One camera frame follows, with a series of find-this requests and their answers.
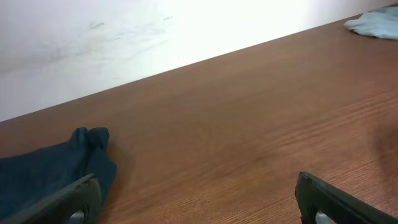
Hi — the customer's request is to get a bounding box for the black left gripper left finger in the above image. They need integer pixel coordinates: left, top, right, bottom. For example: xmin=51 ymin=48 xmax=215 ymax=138
xmin=1 ymin=174 xmax=102 ymax=224

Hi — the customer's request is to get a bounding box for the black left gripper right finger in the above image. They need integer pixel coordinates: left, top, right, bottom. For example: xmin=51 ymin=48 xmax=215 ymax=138
xmin=295 ymin=172 xmax=397 ymax=224

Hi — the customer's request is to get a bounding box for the folded navy blue garment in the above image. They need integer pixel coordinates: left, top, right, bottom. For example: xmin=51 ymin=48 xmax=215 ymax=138
xmin=1 ymin=128 xmax=117 ymax=219

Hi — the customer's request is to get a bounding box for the light blue t-shirt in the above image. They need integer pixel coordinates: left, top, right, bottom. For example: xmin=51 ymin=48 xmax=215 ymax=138
xmin=344 ymin=6 xmax=397 ymax=40

